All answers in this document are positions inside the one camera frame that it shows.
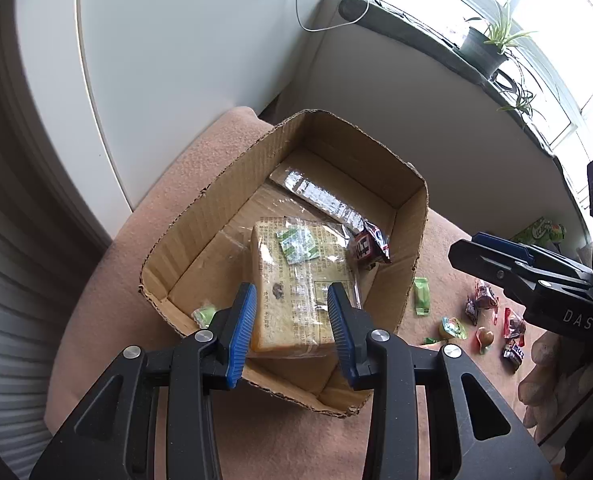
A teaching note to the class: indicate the sliced bread packet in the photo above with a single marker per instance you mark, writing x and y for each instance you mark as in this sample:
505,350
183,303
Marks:
296,285

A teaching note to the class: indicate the silver foil wrapper strip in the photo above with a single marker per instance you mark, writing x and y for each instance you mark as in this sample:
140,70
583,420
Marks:
316,195

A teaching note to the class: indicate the brown cardboard box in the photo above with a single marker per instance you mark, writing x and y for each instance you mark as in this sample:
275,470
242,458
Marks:
216,200

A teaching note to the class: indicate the white cabinet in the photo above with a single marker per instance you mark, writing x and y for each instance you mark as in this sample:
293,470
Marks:
176,60

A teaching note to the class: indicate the dark windowsill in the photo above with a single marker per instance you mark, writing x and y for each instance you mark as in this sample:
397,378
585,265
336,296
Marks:
416,30

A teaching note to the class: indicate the round green snack packet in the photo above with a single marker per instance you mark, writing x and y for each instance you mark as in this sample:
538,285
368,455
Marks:
454,328

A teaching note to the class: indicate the person's right hand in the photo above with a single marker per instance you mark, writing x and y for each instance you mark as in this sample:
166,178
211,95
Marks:
546,375

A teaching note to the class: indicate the dark red snack packet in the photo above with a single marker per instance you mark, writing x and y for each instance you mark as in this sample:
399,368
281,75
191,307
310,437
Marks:
366,249

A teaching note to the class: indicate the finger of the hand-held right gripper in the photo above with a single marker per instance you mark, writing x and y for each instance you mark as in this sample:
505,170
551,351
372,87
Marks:
506,249
496,267

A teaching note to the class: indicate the black candy packet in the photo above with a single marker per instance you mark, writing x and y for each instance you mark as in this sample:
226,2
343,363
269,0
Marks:
512,355

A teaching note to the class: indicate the green white snack packet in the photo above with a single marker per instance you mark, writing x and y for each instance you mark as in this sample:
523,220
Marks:
295,244

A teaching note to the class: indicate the red date packet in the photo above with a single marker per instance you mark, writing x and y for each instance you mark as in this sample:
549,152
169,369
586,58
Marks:
482,302
515,325

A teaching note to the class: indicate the small green candy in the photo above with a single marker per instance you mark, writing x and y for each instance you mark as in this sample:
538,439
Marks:
204,314

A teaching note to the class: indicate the clear nut packet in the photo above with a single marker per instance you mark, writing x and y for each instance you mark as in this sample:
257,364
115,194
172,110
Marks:
485,337

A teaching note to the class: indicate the potted spider plant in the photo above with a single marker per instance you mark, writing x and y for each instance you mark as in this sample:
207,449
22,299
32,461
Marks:
484,50

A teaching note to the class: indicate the green candy wrapper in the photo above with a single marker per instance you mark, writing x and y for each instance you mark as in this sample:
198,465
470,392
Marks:
421,299

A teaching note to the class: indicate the grey ribbed shutter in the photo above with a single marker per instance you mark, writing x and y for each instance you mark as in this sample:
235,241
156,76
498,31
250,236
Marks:
11,310

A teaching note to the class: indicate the person's right forearm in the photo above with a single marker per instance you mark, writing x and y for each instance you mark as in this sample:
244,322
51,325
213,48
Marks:
591,410

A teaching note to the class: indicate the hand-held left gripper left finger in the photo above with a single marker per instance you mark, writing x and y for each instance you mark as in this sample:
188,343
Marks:
241,332

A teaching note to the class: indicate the green white carton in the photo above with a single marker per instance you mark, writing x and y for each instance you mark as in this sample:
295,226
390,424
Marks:
539,232

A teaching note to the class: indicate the thin green wrapper strip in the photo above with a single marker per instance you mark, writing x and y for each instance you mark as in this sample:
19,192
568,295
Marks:
434,341

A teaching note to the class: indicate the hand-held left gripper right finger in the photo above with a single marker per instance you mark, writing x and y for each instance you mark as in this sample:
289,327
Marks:
339,335

